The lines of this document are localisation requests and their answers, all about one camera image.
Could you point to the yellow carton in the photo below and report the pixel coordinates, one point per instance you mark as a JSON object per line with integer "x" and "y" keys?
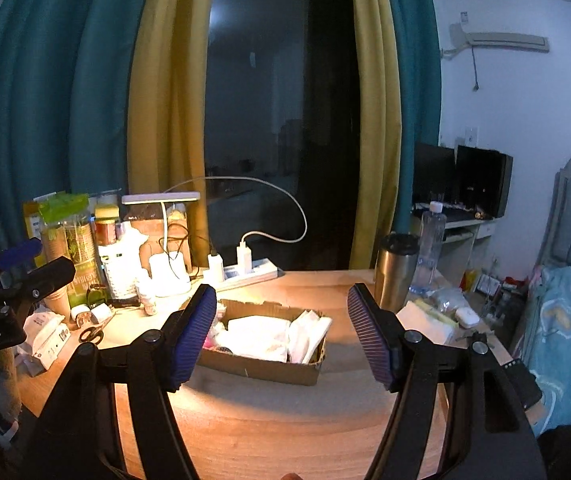
{"x": 33, "y": 222}

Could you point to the red labelled jar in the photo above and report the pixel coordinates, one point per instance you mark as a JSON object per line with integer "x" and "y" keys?
{"x": 108, "y": 232}

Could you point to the brown paper cup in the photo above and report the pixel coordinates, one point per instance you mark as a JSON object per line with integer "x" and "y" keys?
{"x": 58, "y": 305}

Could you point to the white computer desk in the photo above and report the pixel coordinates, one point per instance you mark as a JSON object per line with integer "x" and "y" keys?
{"x": 465, "y": 232}

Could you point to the crumpled white plastic wrap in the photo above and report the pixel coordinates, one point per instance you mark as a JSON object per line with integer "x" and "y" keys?
{"x": 125, "y": 245}

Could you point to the steel tumbler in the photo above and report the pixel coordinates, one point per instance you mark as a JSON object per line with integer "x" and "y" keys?
{"x": 395, "y": 275}

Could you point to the white desk lamp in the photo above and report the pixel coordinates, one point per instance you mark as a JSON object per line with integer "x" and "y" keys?
{"x": 168, "y": 275}

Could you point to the white power strip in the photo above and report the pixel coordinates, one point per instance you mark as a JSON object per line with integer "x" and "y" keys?
{"x": 260, "y": 270}

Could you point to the black monitor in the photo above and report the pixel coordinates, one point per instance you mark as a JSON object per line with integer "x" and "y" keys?
{"x": 433, "y": 170}
{"x": 483, "y": 180}

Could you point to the brown cardboard box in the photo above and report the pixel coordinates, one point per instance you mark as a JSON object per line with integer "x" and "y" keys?
{"x": 265, "y": 367}

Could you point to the blue printed blanket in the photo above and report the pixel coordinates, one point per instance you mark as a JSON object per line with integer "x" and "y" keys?
{"x": 565, "y": 335}

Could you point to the white textured cloth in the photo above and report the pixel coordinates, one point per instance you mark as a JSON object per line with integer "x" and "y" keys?
{"x": 260, "y": 337}

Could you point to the white plastic bag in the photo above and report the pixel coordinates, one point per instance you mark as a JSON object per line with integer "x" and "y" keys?
{"x": 445, "y": 300}

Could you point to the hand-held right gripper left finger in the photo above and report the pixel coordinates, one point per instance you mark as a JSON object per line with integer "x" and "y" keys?
{"x": 193, "y": 340}

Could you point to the dark glass window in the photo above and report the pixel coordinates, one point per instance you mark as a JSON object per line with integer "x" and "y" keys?
{"x": 285, "y": 110}

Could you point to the white plastic basket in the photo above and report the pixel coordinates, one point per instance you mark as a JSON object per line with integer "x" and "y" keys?
{"x": 120, "y": 280}

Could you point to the yellow white tissue pack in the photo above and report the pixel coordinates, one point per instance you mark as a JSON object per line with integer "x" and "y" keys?
{"x": 425, "y": 320}

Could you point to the clear water bottle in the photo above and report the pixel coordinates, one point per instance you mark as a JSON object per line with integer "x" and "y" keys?
{"x": 428, "y": 250}

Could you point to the white pill bottle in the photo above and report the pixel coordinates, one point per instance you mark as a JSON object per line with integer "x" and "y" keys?
{"x": 149, "y": 302}

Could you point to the white charger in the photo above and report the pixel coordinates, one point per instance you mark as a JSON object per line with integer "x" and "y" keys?
{"x": 215, "y": 266}
{"x": 244, "y": 257}

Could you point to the teal curtain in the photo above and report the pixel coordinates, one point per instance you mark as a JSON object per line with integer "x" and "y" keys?
{"x": 418, "y": 60}
{"x": 40, "y": 85}

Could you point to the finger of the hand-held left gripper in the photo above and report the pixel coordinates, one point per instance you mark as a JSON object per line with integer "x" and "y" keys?
{"x": 48, "y": 275}
{"x": 18, "y": 252}

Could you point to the white labelled packet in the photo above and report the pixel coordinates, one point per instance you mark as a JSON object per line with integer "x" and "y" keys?
{"x": 48, "y": 342}

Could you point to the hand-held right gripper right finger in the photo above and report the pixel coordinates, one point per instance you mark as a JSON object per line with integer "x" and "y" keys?
{"x": 371, "y": 340}

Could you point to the white air conditioner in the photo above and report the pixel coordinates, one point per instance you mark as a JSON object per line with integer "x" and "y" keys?
{"x": 505, "y": 40}

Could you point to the tape roll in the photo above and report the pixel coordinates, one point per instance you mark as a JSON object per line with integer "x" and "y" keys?
{"x": 85, "y": 317}

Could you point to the black scissors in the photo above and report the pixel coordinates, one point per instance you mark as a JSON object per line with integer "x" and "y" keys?
{"x": 96, "y": 331}

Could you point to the green lidded clear container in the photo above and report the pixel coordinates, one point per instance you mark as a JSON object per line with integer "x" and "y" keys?
{"x": 63, "y": 207}

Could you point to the pink fuzzy ball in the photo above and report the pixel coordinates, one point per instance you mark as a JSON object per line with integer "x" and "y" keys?
{"x": 211, "y": 342}

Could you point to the black remote control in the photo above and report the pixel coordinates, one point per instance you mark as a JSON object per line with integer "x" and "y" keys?
{"x": 520, "y": 377}

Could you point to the white wall switch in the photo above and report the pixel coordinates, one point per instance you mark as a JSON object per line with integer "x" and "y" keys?
{"x": 473, "y": 136}

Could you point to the yellow curtain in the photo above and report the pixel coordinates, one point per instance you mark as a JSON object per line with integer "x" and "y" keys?
{"x": 165, "y": 110}
{"x": 375, "y": 110}

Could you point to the small white case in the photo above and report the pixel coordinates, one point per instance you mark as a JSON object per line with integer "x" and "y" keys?
{"x": 468, "y": 317}

